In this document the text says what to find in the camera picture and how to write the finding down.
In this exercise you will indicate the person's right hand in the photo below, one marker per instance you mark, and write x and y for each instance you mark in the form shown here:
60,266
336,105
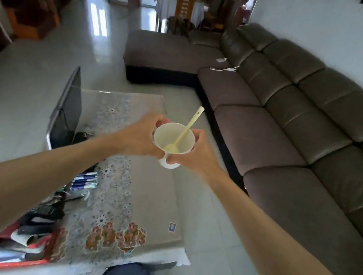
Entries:
199,153

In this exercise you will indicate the person's left hand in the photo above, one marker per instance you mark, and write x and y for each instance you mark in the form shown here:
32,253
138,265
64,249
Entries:
136,134

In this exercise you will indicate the person's right thumb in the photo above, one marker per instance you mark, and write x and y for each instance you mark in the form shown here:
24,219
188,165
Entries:
195,134

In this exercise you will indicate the person's left thumb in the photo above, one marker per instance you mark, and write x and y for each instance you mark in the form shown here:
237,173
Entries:
162,120

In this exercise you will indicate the white cup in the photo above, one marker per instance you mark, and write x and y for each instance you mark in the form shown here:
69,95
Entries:
173,143

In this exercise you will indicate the person's left forearm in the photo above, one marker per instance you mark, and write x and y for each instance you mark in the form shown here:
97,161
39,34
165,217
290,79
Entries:
21,191

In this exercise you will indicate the person's right forearm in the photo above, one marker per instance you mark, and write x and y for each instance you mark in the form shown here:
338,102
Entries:
285,262

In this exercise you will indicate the cream plastic spoon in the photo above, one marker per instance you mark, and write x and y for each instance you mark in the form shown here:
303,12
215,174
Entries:
184,132

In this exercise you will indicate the floral patterned tablecloth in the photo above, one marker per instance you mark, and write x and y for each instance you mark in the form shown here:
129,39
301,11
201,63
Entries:
124,181

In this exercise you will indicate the brown leather corner sofa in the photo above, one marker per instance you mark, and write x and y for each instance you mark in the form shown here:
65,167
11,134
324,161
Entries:
285,126

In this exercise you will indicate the small blue white card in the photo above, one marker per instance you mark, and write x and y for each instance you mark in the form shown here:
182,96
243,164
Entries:
172,227

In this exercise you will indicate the black laptop screen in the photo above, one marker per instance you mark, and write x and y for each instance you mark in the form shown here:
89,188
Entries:
65,115

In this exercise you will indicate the blue white packets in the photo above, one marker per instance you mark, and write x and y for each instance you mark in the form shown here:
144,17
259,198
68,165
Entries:
84,181

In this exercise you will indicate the dining table with white cloth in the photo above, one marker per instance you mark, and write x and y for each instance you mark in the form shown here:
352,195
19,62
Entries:
178,5

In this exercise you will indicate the wooden dining chair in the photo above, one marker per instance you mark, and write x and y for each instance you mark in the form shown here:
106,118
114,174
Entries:
221,13

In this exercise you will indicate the black remote control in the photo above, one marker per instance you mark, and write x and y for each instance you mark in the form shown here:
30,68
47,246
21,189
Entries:
46,211

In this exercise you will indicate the red tray of items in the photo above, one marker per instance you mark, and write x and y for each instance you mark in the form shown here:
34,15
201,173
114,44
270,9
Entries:
25,237

